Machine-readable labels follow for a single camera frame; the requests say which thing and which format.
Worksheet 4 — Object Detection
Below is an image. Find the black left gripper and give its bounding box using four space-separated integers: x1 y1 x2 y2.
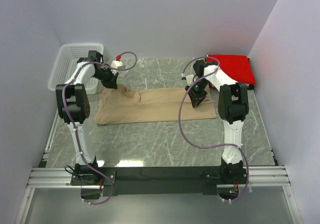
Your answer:
93 66 120 89

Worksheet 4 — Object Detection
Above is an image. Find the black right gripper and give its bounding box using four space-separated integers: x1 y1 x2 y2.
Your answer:
185 78 210 108

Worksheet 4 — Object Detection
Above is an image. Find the beige t-shirt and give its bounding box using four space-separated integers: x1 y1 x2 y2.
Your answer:
94 85 217 125

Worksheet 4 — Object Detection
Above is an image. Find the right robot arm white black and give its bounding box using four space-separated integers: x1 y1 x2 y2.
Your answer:
181 58 249 183

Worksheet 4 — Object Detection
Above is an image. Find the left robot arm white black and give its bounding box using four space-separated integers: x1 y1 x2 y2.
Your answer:
55 51 123 185

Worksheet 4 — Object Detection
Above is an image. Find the white plastic basket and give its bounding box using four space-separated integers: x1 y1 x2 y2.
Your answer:
47 43 104 95

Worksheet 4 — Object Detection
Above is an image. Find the folded red t-shirt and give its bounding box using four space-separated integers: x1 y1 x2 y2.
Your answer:
206 55 256 90

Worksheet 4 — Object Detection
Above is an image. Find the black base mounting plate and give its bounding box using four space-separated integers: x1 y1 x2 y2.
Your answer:
64 164 249 200

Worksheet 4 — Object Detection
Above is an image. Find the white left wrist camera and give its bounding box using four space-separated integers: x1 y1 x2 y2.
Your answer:
110 55 125 70

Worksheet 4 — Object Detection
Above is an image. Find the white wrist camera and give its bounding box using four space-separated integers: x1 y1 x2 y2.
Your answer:
110 55 125 70
181 73 194 86

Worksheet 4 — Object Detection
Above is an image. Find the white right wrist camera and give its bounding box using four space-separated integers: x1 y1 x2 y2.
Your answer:
181 73 194 86

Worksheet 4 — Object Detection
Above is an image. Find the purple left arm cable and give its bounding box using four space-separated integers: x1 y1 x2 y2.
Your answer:
62 51 138 205

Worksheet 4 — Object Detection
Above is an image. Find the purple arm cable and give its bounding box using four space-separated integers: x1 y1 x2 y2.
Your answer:
62 51 138 205
178 56 250 203

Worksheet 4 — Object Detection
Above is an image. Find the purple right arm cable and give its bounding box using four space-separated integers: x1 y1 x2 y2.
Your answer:
178 56 250 203

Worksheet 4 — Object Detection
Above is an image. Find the aluminium frame rail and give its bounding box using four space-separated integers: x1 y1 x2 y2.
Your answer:
27 166 291 188

